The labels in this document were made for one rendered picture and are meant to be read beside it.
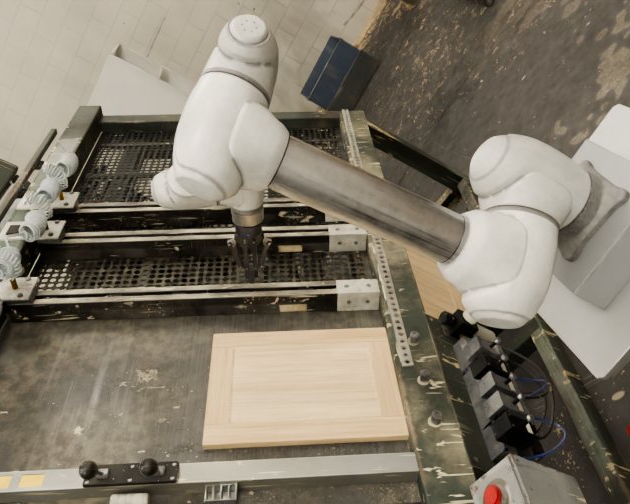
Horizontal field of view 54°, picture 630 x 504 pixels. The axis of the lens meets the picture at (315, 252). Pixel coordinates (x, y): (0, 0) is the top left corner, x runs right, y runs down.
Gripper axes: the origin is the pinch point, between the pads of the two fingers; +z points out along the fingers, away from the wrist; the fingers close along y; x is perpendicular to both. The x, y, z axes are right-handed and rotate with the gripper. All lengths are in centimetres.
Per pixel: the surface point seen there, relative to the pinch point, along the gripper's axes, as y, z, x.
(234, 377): 4.2, 6.6, 33.5
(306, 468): -13, 4, 63
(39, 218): 64, -11, -18
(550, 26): -157, -16, -186
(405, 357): -41, 3, 33
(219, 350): 8.7, 6.4, 23.7
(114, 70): 118, 59, -336
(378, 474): -29, 4, 65
